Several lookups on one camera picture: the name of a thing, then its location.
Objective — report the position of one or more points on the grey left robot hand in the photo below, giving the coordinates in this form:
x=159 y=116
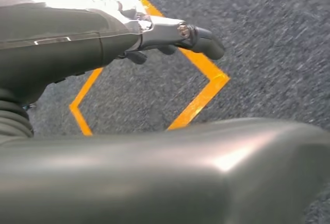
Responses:
x=64 y=45

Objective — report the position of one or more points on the yellow floor tape square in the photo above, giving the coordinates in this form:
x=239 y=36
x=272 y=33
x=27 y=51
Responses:
x=206 y=89

